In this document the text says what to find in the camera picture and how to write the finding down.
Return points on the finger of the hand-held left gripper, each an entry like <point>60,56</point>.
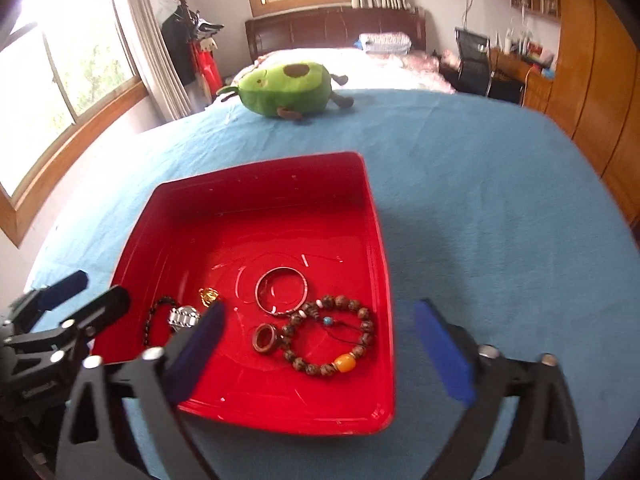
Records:
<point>105,307</point>
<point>65,290</point>

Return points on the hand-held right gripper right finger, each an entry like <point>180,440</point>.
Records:
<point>442,355</point>

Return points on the thin silver band bangle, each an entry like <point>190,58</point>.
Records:
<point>303,289</point>

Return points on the dark wooden headboard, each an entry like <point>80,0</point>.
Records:
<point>310,27</point>

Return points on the blue blanket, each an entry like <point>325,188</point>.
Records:
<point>475,210</point>

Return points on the red plastic tray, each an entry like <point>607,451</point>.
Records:
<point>280,225</point>

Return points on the pink floral bed sheet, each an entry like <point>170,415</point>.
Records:
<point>400,70</point>

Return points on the wooden desk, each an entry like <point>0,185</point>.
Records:
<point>520,77</point>

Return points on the wooden wardrobe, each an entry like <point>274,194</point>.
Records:
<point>595,75</point>

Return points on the large wood-framed window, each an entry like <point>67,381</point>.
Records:
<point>65,85</point>

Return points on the green avocado plush toy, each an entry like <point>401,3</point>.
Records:
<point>285,90</point>

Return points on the silver wristwatch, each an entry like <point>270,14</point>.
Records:
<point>182,316</point>

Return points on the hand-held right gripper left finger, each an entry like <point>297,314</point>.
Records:
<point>197,360</point>

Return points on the white curtain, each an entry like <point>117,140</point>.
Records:
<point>155,50</point>

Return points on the folded patterned towel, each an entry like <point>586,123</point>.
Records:
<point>385,42</point>

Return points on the black office chair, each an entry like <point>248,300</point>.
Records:
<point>472,62</point>

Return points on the coat rack with clothes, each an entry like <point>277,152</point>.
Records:
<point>185,50</point>

